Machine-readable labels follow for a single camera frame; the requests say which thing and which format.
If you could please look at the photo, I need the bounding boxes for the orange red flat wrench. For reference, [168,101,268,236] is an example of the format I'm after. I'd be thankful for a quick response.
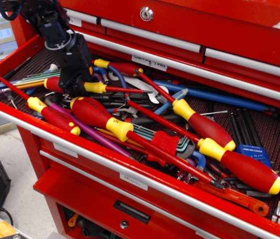
[194,182,270,217]

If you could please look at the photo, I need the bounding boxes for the white cutting tools label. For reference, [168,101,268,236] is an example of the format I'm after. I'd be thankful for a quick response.
[131,55,168,72]

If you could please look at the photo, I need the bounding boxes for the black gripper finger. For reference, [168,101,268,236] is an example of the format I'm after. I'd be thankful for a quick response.
[58,69,88,98]

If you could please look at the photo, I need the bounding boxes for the white markers label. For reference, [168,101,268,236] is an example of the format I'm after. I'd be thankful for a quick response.
[69,16,82,27]

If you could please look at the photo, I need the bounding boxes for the blue holder black hex keys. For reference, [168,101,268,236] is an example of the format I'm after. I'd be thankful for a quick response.
[229,109,273,169]

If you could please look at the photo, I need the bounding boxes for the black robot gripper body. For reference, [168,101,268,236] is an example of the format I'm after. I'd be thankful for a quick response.
[21,0,92,71]

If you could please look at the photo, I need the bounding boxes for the long blue T-handle driver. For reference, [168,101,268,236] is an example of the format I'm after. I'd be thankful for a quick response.
[154,80,277,113]

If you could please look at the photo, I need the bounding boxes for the open red tool drawer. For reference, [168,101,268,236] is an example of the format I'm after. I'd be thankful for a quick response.
[0,34,280,239]

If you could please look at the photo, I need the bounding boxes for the rainbow hex key set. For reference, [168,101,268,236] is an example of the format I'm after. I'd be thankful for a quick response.
[0,70,60,93]

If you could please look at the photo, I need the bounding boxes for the blue handled pliers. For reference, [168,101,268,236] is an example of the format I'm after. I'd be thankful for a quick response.
[93,67,138,118]

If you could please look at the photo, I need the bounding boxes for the red holder coloured hex keys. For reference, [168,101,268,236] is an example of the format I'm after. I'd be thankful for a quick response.
[133,124,206,171]

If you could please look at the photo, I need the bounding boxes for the large red yellow screwdriver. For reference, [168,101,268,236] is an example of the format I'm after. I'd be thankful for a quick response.
[70,97,224,189]

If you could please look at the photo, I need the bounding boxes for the thin red yellow screwdriver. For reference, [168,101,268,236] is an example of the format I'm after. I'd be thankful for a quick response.
[92,59,144,77]

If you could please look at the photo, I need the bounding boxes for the red tool chest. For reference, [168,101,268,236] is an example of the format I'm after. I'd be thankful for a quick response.
[3,0,280,239]

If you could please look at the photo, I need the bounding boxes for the small red yellow screwdriver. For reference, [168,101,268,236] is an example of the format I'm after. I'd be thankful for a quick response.
[0,76,81,135]

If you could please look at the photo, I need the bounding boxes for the light blue T-handle key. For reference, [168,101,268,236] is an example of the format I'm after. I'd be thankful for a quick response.
[154,88,189,116]

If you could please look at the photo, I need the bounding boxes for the largest red yellow screwdriver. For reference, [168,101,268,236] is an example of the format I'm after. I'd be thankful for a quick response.
[128,100,280,195]

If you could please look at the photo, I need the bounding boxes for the flat steel spanner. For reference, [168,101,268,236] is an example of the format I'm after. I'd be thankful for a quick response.
[108,71,166,104]

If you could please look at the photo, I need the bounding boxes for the red yellow screwdriver right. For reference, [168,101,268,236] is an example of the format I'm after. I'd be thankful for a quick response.
[137,72,236,151]

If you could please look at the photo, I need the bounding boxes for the red yellow Wiha screwdriver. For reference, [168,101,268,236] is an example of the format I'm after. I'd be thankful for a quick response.
[44,77,152,94]

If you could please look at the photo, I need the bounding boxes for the chest key lock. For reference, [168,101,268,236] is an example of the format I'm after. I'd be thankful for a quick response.
[140,6,154,21]

